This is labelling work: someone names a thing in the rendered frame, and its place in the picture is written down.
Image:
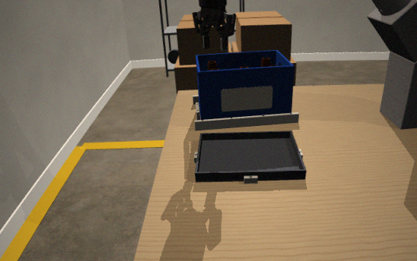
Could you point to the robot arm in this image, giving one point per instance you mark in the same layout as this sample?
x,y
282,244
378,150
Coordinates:
x,y
389,7

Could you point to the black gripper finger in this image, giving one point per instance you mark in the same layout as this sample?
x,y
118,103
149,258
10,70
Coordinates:
x,y
226,30
202,28

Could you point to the dark blue crate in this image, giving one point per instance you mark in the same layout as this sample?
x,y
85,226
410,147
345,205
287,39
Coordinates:
x,y
233,92

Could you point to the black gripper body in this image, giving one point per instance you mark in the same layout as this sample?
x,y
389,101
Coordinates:
x,y
217,7

